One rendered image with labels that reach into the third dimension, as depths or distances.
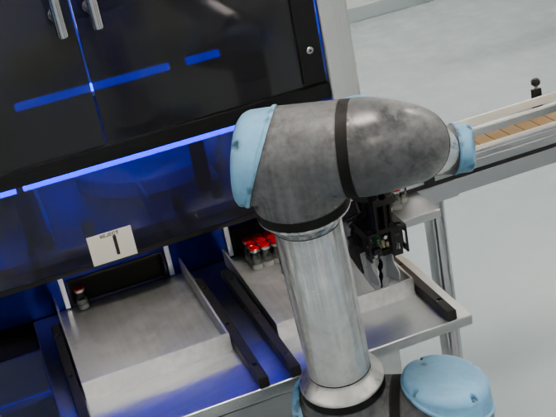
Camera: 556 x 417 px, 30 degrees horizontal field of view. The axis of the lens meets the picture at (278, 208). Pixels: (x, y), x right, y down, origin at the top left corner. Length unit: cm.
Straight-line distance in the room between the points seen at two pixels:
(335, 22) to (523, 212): 226
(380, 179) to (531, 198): 306
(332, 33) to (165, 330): 63
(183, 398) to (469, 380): 52
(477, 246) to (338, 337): 259
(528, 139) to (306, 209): 123
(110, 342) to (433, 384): 73
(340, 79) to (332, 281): 78
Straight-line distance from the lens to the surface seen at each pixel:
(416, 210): 218
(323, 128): 116
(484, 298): 356
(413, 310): 183
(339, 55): 198
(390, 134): 116
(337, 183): 117
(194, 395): 172
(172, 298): 201
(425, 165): 120
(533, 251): 383
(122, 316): 200
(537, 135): 237
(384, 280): 183
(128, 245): 196
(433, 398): 137
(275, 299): 193
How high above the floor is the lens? 182
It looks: 24 degrees down
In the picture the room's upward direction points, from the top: 11 degrees counter-clockwise
